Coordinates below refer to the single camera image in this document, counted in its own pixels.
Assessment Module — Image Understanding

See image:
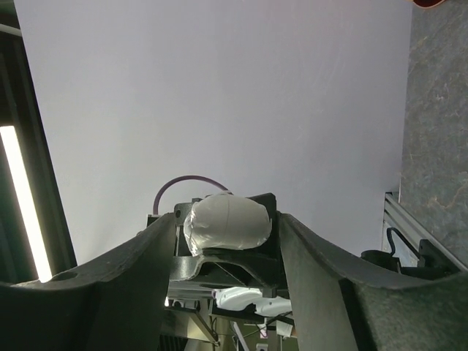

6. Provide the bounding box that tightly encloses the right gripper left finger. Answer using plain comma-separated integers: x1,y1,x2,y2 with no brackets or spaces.
1,213,176,350

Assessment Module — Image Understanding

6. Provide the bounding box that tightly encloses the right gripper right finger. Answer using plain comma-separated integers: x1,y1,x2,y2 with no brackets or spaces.
278,214,467,350

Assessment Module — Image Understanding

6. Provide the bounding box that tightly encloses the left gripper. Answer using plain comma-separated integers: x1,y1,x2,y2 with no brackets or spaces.
148,192,285,289

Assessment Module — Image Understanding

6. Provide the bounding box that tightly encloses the white earbud charging case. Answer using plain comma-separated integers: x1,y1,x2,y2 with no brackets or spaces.
184,193,273,256

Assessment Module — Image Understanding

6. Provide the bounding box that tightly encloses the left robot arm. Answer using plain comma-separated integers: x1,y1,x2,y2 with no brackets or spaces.
167,193,291,322

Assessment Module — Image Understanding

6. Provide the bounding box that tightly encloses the red round tray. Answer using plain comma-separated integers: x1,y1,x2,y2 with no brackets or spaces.
413,0,445,9

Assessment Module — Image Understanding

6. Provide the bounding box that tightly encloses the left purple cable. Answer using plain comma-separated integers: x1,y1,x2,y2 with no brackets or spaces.
152,175,233,216

